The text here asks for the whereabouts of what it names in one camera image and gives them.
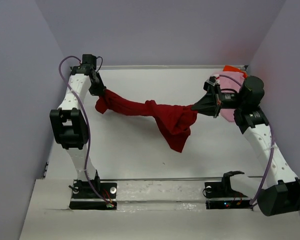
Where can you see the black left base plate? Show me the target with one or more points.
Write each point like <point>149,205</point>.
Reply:
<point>84,198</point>

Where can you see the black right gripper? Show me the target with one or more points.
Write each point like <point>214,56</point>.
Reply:
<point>212,103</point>

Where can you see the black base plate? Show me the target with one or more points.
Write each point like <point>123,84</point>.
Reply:
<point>84,198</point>
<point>217,198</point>

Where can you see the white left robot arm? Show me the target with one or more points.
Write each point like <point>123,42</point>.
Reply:
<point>70,124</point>

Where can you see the dark red t shirt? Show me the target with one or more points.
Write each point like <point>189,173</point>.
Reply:
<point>173,121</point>

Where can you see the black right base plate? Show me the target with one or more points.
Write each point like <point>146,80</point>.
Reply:
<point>217,198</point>

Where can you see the orange t shirt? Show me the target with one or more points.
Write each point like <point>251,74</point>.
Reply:
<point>229,68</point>

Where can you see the pink t shirt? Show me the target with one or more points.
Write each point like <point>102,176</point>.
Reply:
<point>226,83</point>

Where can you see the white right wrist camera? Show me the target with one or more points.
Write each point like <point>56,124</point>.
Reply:
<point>213,80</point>

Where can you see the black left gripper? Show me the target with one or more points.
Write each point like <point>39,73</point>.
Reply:
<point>99,91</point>

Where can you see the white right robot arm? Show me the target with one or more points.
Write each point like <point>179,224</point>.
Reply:
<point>278,191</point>

